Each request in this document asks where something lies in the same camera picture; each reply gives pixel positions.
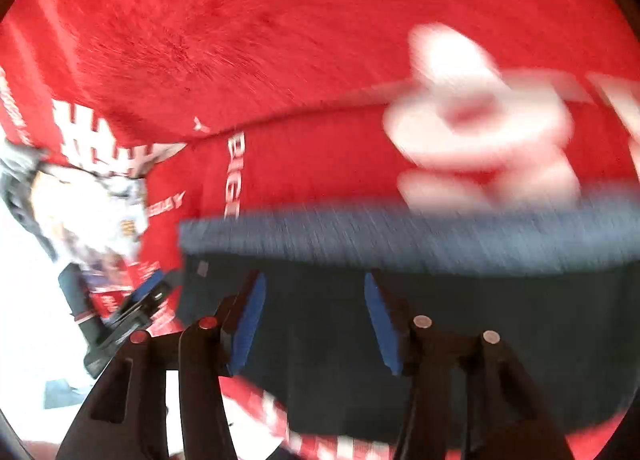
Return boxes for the white patterned cloth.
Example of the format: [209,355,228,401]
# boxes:
[27,160,151,281]

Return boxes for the red printed blanket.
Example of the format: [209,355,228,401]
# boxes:
[0,0,640,460]

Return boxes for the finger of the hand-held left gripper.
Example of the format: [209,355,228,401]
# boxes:
[117,267,183,313]
[57,264,104,337]

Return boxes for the grey cloth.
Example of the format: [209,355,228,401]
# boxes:
[0,142,56,261]

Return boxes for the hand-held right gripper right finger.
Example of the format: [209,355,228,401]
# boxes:
[364,271,576,460]

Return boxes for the black pants with grey waistband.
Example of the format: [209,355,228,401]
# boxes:
[177,200,640,446]

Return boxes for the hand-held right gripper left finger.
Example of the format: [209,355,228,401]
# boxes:
[55,270,268,460]

